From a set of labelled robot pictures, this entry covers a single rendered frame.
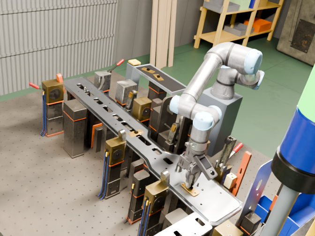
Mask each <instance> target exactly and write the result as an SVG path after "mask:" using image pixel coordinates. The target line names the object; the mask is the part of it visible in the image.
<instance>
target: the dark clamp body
mask: <svg viewBox="0 0 315 236"><path fill-rule="evenodd" d="M160 109H161V106H158V107H154V108H153V111H152V117H151V122H150V127H151V133H150V137H151V138H152V139H153V140H154V141H155V142H157V139H158V133H156V131H157V125H158V119H159V114H160ZM150 145H151V144H150V143H149V142H148V143H147V146H150Z"/></svg>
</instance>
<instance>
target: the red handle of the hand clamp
mask: <svg viewBox="0 0 315 236"><path fill-rule="evenodd" d="M242 147H243V144H242V143H239V144H238V145H237V146H236V147H235V148H234V149H233V150H232V152H231V155H230V157H229V159H228V161H229V160H230V159H231V158H232V156H233V155H234V154H235V153H237V152H238V151H239V150H240V149H241V148H242ZM222 164H223V161H222V162H221V163H220V164H219V167H222Z"/></svg>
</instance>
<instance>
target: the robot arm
mask: <svg viewBox="0 0 315 236"><path fill-rule="evenodd" d="M262 58H263V55H262V53H261V52H260V51H258V50H256V49H251V48H248V47H245V46H242V45H239V44H235V43H232V42H224V43H220V44H218V45H216V46H214V47H212V48H211V49H210V50H209V51H208V52H207V53H206V55H205V56H204V62H203V63H202V65H201V66H200V68H199V69H198V71H197V72H196V74H195V75H194V77H193V78H192V80H191V81H190V83H189V84H188V86H187V87H186V89H185V90H184V92H183V93H182V95H181V96H174V97H173V98H172V100H171V102H170V111H172V112H174V113H176V114H178V115H181V116H184V117H186V118H189V119H191V120H193V126H192V130H191V134H190V139H189V142H186V143H185V146H186V147H187V149H186V151H185V152H183V153H182V154H181V155H180V157H179V162H178V165H179V166H181V168H183V169H184V170H187V171H186V172H185V174H182V173H181V174H180V177H181V178H182V180H183V181H184V182H185V183H186V187H187V188H189V187H191V186H193V185H194V184H195V183H196V182H197V180H198V178H199V177H200V175H201V173H202V172H203V174H204V175H205V177H206V178H207V180H208V181H210V180H212V179H213V178H215V177H216V176H218V174H217V173H216V171H215V170H214V168H213V167H212V165H211V164H210V162H209V161H208V159H207V158H206V156H205V155H204V152H205V149H206V147H207V143H208V139H209V136H210V132H211V130H212V129H213V128H214V127H215V125H216V124H217V123H218V122H219V121H220V119H221V117H222V112H221V110H220V109H219V108H218V107H217V106H214V105H213V106H209V107H206V106H203V105H200V104H198V103H197V101H198V99H199V98H200V96H201V95H202V93H203V91H204V90H205V88H206V87H207V85H208V84H209V82H210V80H211V78H212V77H213V75H214V74H215V72H216V71H217V69H219V72H218V75H217V80H216V82H215V83H214V85H213V86H212V88H211V90H210V93H211V94H212V95H213V96H214V97H216V98H219V99H223V100H231V99H233V98H234V94H235V92H234V85H235V83H236V84H239V85H242V86H245V87H247V88H250V89H254V90H258V88H259V86H260V84H261V82H262V79H263V76H264V72H262V71H259V68H260V65H261V62H262Z"/></svg>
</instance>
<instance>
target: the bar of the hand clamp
mask: <svg viewBox="0 0 315 236"><path fill-rule="evenodd" d="M236 141H237V139H236V138H234V137H233V136H231V135H230V136H228V138H226V139H225V145H224V148H223V150H222V153H221V155H220V157H219V160H218V162H217V164H216V168H217V167H218V166H219V164H220V163H221V162H222V161H223V164H222V167H221V169H220V171H221V170H222V168H223V167H224V166H225V165H226V164H227V162H228V159H229V157H230V155H231V152H232V150H233V148H234V145H235V143H236Z"/></svg>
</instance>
